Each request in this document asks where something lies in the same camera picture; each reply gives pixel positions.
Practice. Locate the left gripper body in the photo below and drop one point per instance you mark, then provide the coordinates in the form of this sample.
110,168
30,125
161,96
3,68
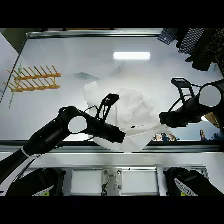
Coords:
113,132

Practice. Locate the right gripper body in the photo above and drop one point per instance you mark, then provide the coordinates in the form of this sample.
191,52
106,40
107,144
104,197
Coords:
173,118

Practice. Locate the white shirt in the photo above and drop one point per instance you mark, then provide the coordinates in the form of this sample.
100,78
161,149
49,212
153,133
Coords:
136,105

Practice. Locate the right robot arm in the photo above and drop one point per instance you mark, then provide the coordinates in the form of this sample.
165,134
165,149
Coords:
200,100

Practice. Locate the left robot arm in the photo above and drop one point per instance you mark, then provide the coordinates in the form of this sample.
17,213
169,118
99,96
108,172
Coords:
50,135

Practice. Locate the heap of clothes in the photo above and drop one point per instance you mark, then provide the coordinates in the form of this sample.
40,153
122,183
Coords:
200,46

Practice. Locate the wooden peg rack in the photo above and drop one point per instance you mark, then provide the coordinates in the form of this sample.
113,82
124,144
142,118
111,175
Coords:
35,81

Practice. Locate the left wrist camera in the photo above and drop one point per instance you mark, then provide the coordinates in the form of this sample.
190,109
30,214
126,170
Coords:
108,101

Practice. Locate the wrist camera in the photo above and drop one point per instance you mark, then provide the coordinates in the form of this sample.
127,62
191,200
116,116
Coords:
108,101
181,83

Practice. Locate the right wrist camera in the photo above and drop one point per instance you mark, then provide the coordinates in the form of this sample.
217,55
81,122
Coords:
181,83

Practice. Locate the silver frame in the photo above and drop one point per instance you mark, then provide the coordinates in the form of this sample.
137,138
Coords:
111,181

